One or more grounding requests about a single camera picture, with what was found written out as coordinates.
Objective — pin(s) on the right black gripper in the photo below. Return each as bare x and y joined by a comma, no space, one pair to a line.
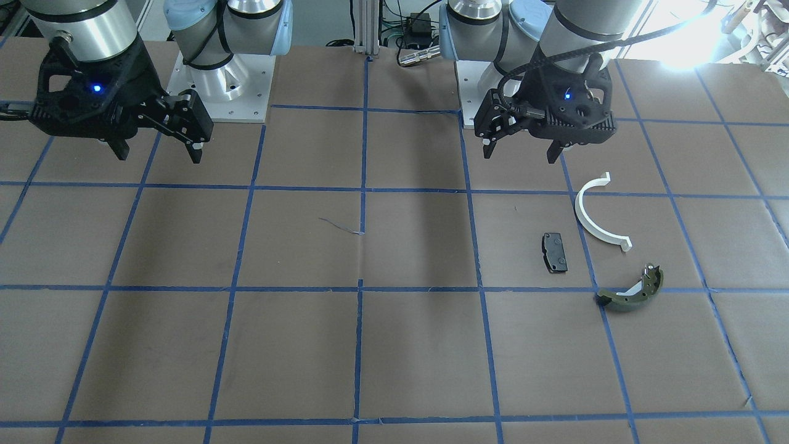
137,86

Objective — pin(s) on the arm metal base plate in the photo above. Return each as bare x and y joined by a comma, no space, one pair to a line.
474,79
239,92

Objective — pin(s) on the aluminium frame post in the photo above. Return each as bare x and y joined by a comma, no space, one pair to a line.
366,22

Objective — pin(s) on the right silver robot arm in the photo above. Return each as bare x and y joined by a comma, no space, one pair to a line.
208,33

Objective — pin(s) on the black power adapter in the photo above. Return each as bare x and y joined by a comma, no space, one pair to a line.
418,31

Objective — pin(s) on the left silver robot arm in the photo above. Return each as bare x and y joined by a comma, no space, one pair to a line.
518,36

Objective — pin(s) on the black brake pad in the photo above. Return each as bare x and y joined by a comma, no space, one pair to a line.
554,253

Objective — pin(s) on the white curved plastic part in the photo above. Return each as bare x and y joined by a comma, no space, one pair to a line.
624,242

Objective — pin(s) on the olive green brake shoe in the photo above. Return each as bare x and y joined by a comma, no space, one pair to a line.
637,296

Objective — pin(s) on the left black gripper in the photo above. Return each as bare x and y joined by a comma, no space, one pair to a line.
537,87

